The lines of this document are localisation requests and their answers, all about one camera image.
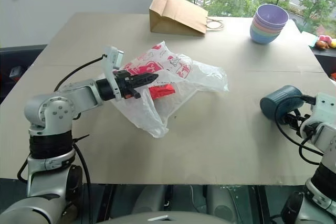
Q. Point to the peach bowl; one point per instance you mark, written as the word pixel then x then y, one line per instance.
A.
pixel 256 30

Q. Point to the green bowl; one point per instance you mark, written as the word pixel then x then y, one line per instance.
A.
pixel 256 33

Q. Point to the blue bowl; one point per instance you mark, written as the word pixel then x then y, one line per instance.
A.
pixel 261 39

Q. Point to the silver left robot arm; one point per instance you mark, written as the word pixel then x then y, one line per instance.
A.
pixel 78 93

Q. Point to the pink bowl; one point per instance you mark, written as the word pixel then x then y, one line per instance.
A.
pixel 258 26

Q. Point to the brown paper bag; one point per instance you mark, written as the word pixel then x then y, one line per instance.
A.
pixel 173 14

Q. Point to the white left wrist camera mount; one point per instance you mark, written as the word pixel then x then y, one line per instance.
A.
pixel 112 58

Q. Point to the pink and yellow toys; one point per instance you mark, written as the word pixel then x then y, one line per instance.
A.
pixel 325 41

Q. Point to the white red-printed plastic bag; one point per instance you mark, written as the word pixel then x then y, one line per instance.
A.
pixel 199 77

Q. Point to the dark rounded shape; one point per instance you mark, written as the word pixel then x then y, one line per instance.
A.
pixel 223 201

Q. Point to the red packet inside bag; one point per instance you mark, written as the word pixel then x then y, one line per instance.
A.
pixel 162 91

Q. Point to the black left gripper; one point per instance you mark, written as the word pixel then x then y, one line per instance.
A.
pixel 123 82

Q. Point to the teal cylindrical container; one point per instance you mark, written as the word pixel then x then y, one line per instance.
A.
pixel 278 100

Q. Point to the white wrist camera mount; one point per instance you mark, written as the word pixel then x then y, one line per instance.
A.
pixel 325 106
pixel 112 58

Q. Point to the purple bowl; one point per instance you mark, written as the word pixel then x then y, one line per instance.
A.
pixel 271 14

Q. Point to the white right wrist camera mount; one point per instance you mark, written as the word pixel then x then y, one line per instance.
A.
pixel 325 106

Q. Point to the pale green paper sheet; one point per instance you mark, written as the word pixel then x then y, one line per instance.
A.
pixel 309 38

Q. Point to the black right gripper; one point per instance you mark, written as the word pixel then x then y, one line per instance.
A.
pixel 307 125

